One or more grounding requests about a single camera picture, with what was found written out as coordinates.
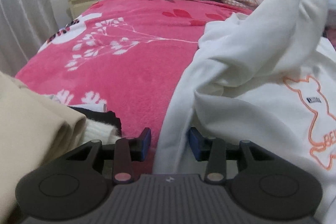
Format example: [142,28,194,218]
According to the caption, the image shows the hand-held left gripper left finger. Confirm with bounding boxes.
[66,127,152,185]

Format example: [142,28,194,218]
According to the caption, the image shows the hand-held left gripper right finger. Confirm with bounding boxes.
[189,127,265,184]

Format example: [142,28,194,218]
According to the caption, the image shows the white sweatshirt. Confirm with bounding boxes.
[153,0,336,224]

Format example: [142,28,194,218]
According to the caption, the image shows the cream knitted garment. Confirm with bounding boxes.
[68,105,123,146]

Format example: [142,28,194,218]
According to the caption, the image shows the pink floral blanket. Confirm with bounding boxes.
[15,0,254,151]

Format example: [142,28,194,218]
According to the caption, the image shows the beige garment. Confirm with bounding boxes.
[0,71,87,224]

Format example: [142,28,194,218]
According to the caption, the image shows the grey curtain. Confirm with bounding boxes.
[0,0,59,78]

